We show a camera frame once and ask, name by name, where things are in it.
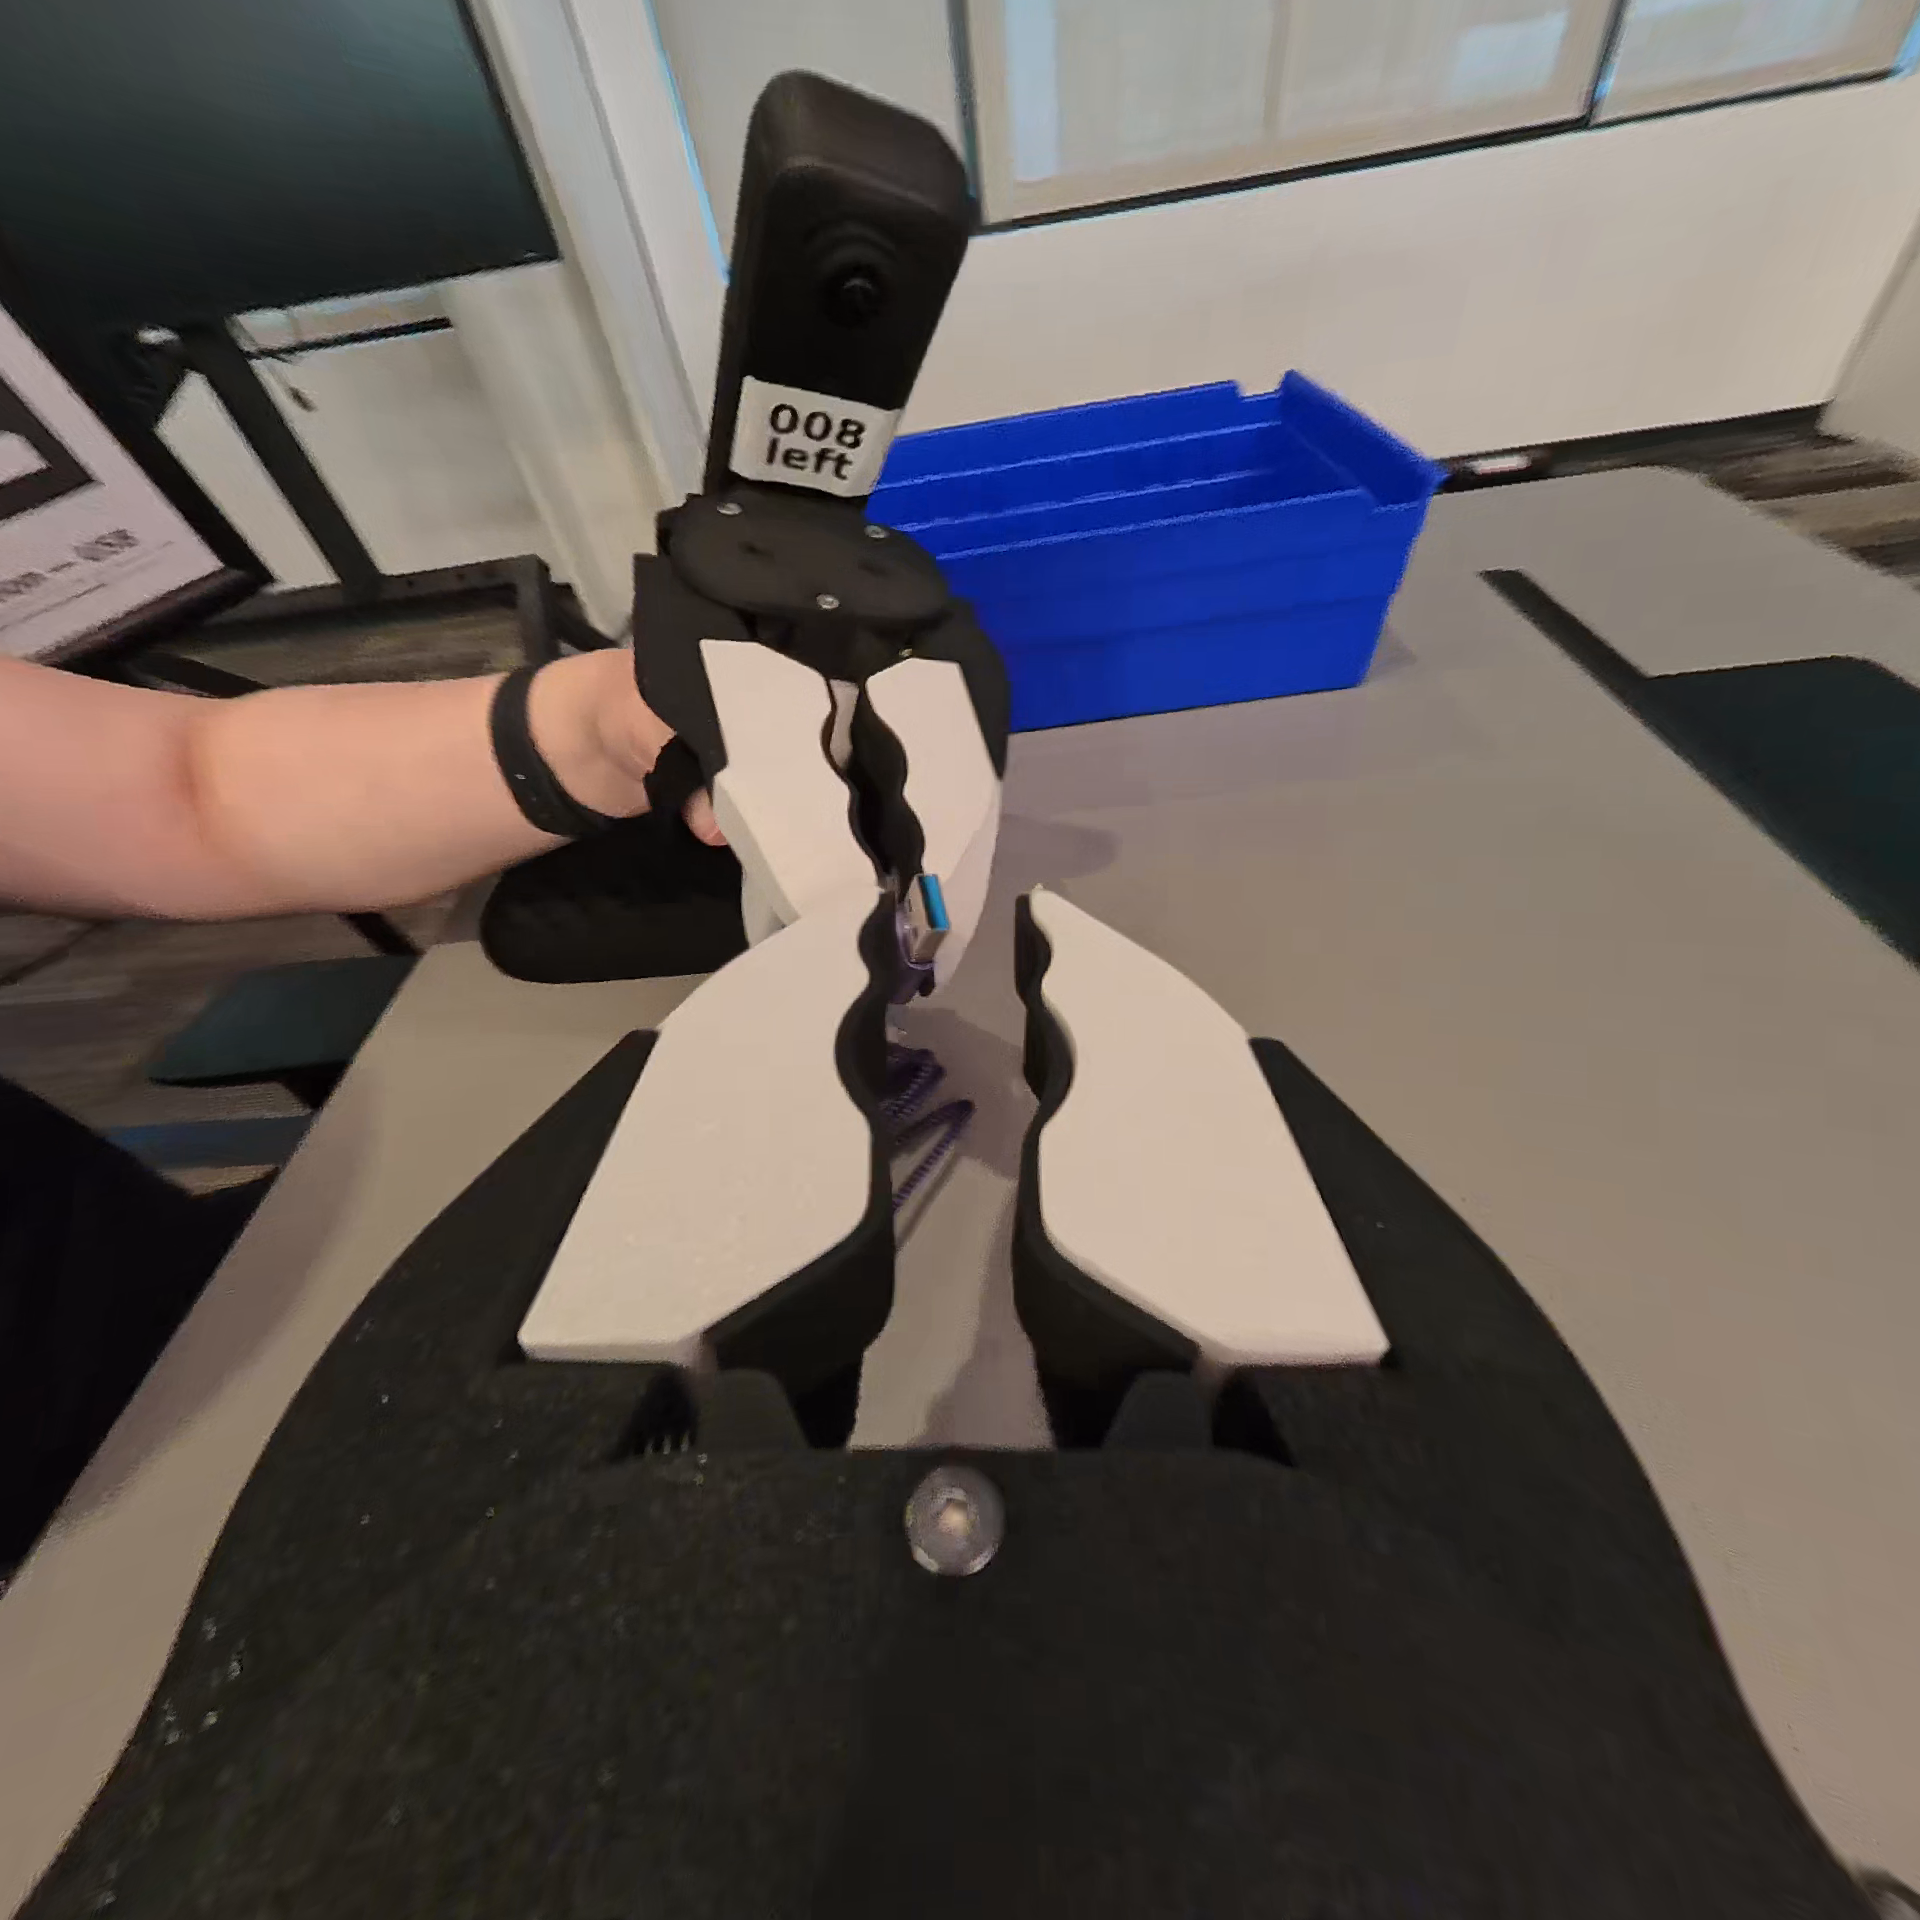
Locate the small black device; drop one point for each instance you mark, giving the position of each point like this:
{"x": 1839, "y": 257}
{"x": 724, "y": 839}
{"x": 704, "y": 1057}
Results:
{"x": 1498, "y": 465}

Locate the person's left forearm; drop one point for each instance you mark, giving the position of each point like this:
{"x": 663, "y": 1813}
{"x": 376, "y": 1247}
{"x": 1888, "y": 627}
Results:
{"x": 271, "y": 795}

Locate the black wrist band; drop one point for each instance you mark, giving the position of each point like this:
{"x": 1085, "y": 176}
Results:
{"x": 524, "y": 764}

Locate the person's left hand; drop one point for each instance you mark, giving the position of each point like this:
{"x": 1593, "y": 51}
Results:
{"x": 617, "y": 735}

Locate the black mesh elbow pad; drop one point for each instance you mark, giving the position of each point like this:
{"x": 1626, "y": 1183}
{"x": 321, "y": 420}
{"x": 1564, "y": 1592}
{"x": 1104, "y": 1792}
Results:
{"x": 599, "y": 915}

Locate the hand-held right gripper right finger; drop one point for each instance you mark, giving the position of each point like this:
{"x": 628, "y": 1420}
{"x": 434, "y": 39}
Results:
{"x": 1185, "y": 1185}

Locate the large black monitor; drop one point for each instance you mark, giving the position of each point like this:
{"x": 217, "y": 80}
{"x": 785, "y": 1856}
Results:
{"x": 271, "y": 135}

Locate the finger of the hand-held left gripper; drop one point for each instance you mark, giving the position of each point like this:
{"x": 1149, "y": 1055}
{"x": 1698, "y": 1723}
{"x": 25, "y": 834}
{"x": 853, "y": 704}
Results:
{"x": 954, "y": 749}
{"x": 773, "y": 779}

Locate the framed marker sign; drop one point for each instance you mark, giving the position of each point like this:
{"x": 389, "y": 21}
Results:
{"x": 89, "y": 555}

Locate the window with white blinds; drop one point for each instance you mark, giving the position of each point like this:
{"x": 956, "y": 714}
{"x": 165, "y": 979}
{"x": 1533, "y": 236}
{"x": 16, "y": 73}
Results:
{"x": 1349, "y": 90}

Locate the blue plastic bin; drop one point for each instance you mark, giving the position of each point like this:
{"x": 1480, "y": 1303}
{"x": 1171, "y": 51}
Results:
{"x": 1201, "y": 600}

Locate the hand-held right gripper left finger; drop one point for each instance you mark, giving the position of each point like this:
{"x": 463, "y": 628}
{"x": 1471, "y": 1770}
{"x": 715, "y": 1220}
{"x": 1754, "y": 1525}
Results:
{"x": 720, "y": 1185}

